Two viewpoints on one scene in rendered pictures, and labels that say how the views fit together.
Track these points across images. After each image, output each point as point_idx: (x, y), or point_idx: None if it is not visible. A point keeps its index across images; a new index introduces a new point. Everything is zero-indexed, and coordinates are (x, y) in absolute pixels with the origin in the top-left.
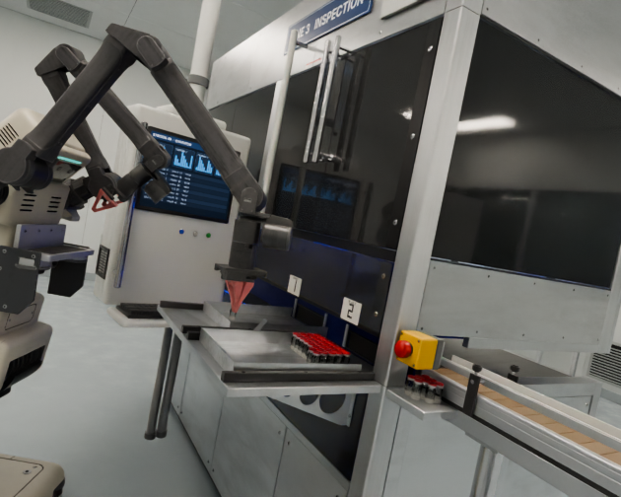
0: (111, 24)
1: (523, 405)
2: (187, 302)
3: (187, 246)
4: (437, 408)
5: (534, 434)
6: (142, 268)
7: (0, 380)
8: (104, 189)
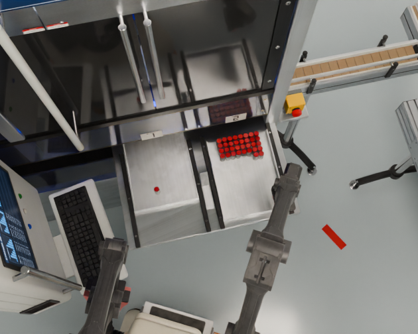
0: (272, 286)
1: (319, 65)
2: (47, 222)
3: (31, 220)
4: None
5: (344, 81)
6: (54, 266)
7: None
8: (128, 299)
